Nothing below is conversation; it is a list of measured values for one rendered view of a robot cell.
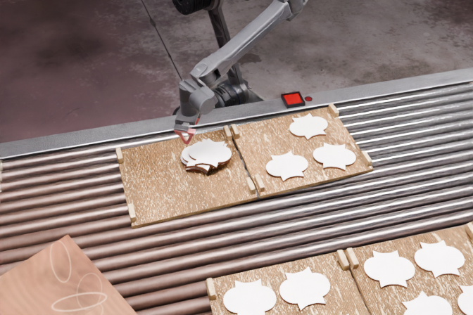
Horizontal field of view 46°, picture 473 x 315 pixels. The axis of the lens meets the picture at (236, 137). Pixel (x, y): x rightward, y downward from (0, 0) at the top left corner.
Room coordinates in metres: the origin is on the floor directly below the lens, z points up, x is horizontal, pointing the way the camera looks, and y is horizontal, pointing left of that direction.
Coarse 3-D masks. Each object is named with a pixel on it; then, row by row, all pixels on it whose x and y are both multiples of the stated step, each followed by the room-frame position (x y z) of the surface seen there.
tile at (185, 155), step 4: (184, 148) 1.38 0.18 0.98; (188, 148) 1.38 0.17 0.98; (184, 152) 1.36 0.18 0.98; (188, 152) 1.36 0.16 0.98; (184, 156) 1.34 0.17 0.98; (188, 156) 1.34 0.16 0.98; (184, 160) 1.33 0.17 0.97; (188, 160) 1.32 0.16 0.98; (192, 160) 1.32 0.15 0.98; (188, 164) 1.30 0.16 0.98; (192, 164) 1.30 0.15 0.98; (220, 164) 1.31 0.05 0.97; (200, 168) 1.29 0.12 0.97; (204, 168) 1.28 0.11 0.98; (208, 168) 1.28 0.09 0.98
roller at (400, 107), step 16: (448, 96) 1.74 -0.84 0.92; (464, 96) 1.74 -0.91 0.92; (352, 112) 1.64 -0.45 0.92; (368, 112) 1.64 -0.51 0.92; (384, 112) 1.65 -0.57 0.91; (64, 160) 1.38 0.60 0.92; (80, 160) 1.38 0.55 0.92; (96, 160) 1.39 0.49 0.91; (112, 160) 1.39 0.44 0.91; (0, 176) 1.30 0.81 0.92; (16, 176) 1.31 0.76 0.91
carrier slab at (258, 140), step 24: (264, 120) 1.57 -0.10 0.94; (288, 120) 1.57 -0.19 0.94; (336, 120) 1.57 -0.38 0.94; (240, 144) 1.44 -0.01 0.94; (264, 144) 1.44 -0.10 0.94; (288, 144) 1.44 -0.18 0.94; (312, 144) 1.44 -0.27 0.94; (336, 144) 1.44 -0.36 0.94; (264, 168) 1.33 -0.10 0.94; (312, 168) 1.33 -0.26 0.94; (360, 168) 1.33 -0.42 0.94; (264, 192) 1.22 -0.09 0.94
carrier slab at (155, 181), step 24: (168, 144) 1.44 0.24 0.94; (192, 144) 1.44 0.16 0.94; (120, 168) 1.33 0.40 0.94; (144, 168) 1.33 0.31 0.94; (168, 168) 1.33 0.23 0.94; (240, 168) 1.33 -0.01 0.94; (144, 192) 1.22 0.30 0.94; (168, 192) 1.22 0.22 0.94; (192, 192) 1.22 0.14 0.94; (216, 192) 1.22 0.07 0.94; (240, 192) 1.22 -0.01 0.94; (144, 216) 1.12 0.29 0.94; (168, 216) 1.12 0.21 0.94
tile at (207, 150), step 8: (200, 144) 1.39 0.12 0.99; (208, 144) 1.39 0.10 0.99; (216, 144) 1.39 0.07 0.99; (192, 152) 1.35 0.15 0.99; (200, 152) 1.35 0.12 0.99; (208, 152) 1.35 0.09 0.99; (216, 152) 1.35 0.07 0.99; (224, 152) 1.35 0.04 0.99; (200, 160) 1.31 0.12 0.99; (208, 160) 1.31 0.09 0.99; (216, 160) 1.31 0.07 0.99; (224, 160) 1.31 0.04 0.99; (216, 168) 1.28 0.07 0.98
